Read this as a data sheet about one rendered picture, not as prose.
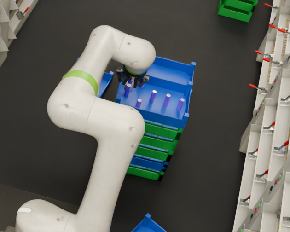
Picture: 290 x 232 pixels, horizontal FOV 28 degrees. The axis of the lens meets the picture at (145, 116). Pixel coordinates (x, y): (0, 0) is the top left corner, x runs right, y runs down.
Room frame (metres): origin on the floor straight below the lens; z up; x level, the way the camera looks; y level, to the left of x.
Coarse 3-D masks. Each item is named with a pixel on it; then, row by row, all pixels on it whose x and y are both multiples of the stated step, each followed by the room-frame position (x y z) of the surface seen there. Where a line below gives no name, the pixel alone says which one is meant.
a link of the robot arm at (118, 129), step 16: (96, 112) 1.03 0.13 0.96; (112, 112) 1.04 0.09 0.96; (128, 112) 1.05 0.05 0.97; (96, 128) 1.00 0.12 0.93; (112, 128) 1.00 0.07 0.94; (128, 128) 1.01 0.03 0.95; (144, 128) 1.05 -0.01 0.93; (112, 144) 0.98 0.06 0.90; (128, 144) 0.99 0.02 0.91; (96, 160) 0.97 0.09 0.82; (112, 160) 0.96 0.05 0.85; (128, 160) 0.99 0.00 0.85; (96, 176) 0.94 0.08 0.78; (112, 176) 0.95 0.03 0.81; (96, 192) 0.92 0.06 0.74; (112, 192) 0.93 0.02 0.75; (80, 208) 0.90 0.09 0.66; (96, 208) 0.89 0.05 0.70; (112, 208) 0.92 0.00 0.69; (80, 224) 0.86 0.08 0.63; (96, 224) 0.87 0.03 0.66
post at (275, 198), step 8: (288, 160) 1.27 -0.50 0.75; (280, 168) 1.28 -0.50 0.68; (288, 168) 1.23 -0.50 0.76; (272, 184) 1.26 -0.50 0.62; (280, 184) 1.20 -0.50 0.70; (264, 192) 1.28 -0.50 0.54; (280, 192) 1.19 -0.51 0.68; (264, 200) 1.23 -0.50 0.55; (272, 200) 1.19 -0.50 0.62; (280, 200) 1.19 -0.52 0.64; (248, 216) 1.27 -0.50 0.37; (256, 216) 1.20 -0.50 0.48; (248, 224) 1.22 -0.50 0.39; (256, 224) 1.19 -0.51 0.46
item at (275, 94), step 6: (282, 66) 1.97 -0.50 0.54; (288, 66) 1.89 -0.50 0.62; (276, 84) 1.90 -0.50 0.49; (276, 90) 1.89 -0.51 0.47; (270, 96) 1.89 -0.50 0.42; (276, 96) 1.89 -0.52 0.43; (258, 108) 1.97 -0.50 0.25; (264, 108) 1.89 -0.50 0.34; (258, 114) 1.92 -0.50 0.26; (252, 120) 1.96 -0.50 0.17; (258, 120) 1.89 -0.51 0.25; (246, 132) 1.94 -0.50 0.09; (246, 138) 1.89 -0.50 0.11; (240, 144) 1.93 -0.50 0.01; (246, 144) 1.89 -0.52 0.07; (240, 150) 1.89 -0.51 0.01; (246, 150) 1.89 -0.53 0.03
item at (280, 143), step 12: (288, 72) 1.89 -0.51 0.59; (288, 84) 1.85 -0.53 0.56; (288, 96) 1.73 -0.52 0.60; (288, 108) 1.70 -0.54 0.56; (276, 120) 1.63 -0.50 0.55; (288, 120) 1.64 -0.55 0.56; (276, 132) 1.57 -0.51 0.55; (288, 132) 1.57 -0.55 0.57; (276, 144) 1.50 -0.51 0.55; (288, 144) 1.50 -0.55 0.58; (276, 156) 1.44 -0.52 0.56; (276, 168) 1.38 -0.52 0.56
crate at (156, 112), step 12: (120, 84) 1.68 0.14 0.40; (144, 84) 1.72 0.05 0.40; (156, 84) 1.74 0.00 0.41; (168, 84) 1.74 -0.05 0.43; (180, 84) 1.75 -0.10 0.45; (192, 84) 1.74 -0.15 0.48; (120, 96) 1.55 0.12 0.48; (132, 96) 1.64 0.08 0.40; (144, 96) 1.66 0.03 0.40; (156, 96) 1.68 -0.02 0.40; (180, 96) 1.73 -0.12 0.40; (144, 108) 1.59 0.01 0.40; (156, 108) 1.62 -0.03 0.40; (168, 108) 1.64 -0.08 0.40; (156, 120) 1.55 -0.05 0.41; (168, 120) 1.55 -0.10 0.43; (180, 120) 1.55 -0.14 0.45
